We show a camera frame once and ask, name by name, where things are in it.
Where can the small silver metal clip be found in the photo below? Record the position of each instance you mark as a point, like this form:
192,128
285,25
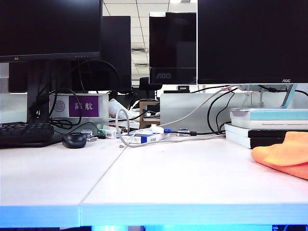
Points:
184,129

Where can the black computer mouse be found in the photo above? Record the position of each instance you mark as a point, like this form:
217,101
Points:
74,140

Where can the white adapter with blue plug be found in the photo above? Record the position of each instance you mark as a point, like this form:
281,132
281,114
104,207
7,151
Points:
156,128

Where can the black monitor stand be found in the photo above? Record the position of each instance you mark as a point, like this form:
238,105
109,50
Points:
36,84

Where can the small green white box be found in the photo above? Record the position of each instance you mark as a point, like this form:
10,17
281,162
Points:
101,130

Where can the purple name sign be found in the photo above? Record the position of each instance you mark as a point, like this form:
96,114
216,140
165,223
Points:
84,106

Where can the blue white carton box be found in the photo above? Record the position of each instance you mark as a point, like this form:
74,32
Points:
149,139

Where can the orange rag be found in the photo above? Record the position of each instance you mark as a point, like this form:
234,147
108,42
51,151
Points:
288,154

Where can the small silver gadget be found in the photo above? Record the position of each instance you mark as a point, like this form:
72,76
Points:
89,136

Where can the white neuroscience book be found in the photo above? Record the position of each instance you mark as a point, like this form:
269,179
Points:
252,124

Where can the black keyboard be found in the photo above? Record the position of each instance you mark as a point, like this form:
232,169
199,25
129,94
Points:
24,134

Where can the black AOC monitor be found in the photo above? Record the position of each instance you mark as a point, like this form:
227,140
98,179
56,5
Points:
168,43

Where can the small white barcode box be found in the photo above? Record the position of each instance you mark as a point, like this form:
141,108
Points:
111,134

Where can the black-framed monitor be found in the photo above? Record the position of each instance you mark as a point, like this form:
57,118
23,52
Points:
36,24

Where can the small wooden shelf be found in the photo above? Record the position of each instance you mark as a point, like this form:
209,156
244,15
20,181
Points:
142,120

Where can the black office chair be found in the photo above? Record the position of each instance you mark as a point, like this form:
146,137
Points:
144,84

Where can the small black nameplate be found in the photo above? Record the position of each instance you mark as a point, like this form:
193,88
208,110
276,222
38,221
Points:
183,88

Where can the white-framed AOC monitor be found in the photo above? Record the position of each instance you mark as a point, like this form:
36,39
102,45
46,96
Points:
252,41

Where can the teal book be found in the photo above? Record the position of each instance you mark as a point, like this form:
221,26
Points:
276,115

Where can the dark monitor back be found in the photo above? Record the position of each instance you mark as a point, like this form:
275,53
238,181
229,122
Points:
115,48

